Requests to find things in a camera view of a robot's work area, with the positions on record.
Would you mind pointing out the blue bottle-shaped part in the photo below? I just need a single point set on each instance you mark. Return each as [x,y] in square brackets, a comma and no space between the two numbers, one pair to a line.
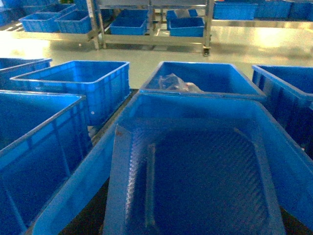
[178,176]

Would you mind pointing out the blue bin far left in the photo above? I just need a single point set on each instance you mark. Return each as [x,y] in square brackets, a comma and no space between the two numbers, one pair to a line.
[43,139]

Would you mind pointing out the blue bin with clear bag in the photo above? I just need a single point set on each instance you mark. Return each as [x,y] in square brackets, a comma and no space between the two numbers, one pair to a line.
[216,80]

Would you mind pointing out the empty blue target bin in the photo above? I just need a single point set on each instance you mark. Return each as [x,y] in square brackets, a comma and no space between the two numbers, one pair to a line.
[291,169]

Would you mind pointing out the clear plastic bag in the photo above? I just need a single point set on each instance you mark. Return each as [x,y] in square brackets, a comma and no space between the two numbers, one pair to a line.
[173,83]

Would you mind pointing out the wheeled steel cart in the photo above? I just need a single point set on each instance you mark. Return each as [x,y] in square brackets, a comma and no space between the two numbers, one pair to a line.
[155,22]

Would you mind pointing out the blue bin behind red bags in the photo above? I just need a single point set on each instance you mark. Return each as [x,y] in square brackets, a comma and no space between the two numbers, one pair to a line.
[289,92]

